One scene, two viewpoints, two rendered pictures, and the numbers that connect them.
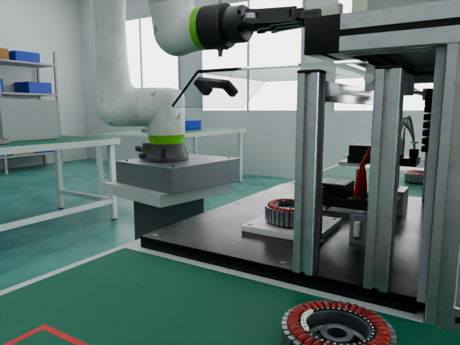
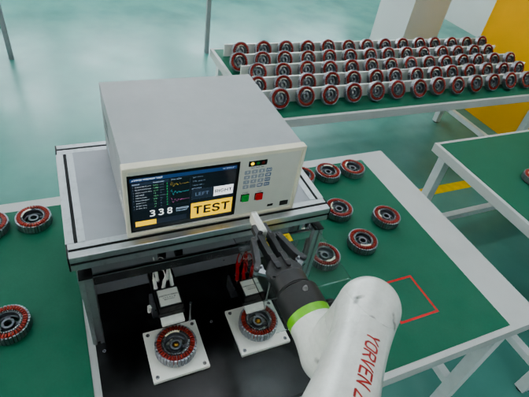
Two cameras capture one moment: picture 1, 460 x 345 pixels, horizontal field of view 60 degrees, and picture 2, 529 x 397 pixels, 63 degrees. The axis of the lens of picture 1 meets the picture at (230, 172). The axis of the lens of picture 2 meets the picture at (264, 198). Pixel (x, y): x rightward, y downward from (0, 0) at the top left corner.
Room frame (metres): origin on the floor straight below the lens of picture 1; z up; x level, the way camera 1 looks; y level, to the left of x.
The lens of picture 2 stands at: (1.42, 0.18, 1.89)
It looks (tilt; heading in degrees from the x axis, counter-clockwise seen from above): 41 degrees down; 209
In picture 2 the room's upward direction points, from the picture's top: 11 degrees clockwise
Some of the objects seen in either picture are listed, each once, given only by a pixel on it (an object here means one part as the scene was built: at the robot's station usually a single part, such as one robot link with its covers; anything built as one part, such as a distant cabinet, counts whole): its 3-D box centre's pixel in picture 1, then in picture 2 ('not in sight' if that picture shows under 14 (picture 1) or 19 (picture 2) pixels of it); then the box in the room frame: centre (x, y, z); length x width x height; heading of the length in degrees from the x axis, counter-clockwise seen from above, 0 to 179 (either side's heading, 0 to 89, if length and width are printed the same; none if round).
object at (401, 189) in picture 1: (393, 199); (163, 302); (0.89, -0.38, 0.80); 0.08 x 0.05 x 0.06; 148
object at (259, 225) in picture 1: (293, 224); (257, 326); (0.76, -0.13, 0.78); 0.15 x 0.15 x 0.01; 58
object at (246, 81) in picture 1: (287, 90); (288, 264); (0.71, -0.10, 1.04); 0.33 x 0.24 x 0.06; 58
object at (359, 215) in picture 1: (368, 224); (240, 283); (0.69, -0.25, 0.80); 0.08 x 0.05 x 0.06; 148
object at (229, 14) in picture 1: (249, 22); (286, 276); (0.86, -0.04, 1.18); 0.09 x 0.08 x 0.07; 58
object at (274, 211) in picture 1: (293, 212); (257, 321); (0.76, -0.13, 0.80); 0.11 x 0.11 x 0.04
